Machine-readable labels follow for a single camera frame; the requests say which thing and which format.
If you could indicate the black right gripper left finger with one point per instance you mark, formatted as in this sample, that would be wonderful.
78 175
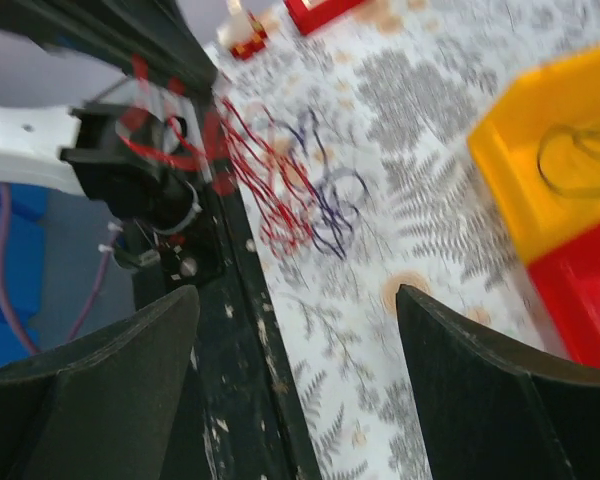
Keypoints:
102 406

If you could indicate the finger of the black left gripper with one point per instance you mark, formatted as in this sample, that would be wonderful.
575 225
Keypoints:
117 33

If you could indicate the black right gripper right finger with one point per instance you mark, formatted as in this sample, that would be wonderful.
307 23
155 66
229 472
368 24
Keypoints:
491 407

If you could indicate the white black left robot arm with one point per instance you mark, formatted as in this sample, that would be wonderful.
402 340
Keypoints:
109 152

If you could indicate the small white red toy block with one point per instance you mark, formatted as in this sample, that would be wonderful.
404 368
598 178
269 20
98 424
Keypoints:
242 34

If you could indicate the red white toy brick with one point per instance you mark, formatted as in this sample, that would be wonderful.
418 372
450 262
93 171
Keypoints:
309 16

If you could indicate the red plastic bin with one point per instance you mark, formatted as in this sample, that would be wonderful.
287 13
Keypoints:
568 282

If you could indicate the floral patterned table mat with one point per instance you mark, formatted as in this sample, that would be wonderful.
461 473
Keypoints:
377 107

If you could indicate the yellow plastic bin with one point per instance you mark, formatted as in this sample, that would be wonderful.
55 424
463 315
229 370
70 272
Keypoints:
538 149

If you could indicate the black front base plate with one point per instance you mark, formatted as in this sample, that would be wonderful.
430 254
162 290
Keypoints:
240 416

